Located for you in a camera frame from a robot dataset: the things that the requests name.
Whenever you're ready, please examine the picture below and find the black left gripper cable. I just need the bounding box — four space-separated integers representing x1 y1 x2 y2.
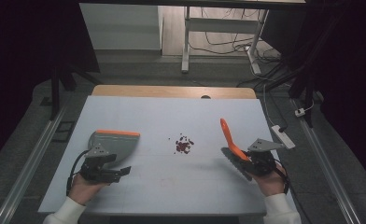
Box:
65 149 91 197

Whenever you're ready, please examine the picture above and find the black rectangular floor frame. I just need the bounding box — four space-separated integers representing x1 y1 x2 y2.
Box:
51 120 77 144

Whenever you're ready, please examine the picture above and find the person's right hand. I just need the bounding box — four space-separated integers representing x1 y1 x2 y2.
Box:
251 163 289 198

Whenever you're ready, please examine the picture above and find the grey dustpan with orange edge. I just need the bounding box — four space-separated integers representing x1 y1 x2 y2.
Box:
88 129 141 166

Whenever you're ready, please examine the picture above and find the pile of small red beans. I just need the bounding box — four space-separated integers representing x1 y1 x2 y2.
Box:
167 133 195 156

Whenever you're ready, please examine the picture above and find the grey brush with orange handle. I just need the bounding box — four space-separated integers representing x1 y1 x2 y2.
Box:
219 118 254 182

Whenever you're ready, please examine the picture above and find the white power strip cable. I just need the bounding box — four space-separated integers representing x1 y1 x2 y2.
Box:
262 83 277 127

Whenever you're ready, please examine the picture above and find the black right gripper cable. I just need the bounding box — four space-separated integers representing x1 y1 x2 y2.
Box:
273 158 291 196

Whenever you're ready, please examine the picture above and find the wooden table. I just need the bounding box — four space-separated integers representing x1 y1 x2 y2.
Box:
91 84 258 100

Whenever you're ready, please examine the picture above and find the dark curtain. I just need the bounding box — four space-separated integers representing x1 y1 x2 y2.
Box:
0 0 102 171
303 0 366 189

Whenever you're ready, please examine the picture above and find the white table mat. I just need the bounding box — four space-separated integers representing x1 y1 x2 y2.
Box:
37 95 298 217

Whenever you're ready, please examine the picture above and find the person's left hand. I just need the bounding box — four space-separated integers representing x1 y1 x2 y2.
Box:
67 172 111 206

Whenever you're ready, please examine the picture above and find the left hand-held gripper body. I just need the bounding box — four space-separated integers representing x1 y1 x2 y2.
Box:
78 144 123 184

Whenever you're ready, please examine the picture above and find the white cabinet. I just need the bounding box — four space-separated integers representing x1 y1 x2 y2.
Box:
78 3 164 51

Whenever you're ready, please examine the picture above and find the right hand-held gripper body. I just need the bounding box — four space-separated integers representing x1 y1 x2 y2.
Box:
246 137 287 177

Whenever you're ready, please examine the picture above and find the black metal stand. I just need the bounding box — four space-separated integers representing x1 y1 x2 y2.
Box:
263 13 347 129
48 60 104 121

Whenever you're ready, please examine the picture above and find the white power strip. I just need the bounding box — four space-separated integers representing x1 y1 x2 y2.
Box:
271 124 297 150

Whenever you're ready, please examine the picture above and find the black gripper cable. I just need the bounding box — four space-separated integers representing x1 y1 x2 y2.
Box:
65 149 91 197
273 158 291 196

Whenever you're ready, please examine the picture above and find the white desk frame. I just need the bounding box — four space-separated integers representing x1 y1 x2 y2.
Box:
180 6 270 76

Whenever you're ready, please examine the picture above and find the aluminium floor rail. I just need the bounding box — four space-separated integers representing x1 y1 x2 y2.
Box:
0 104 69 224
290 98 362 224

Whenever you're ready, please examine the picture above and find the bundle of black floor cables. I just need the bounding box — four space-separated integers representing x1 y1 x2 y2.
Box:
189 7 283 64

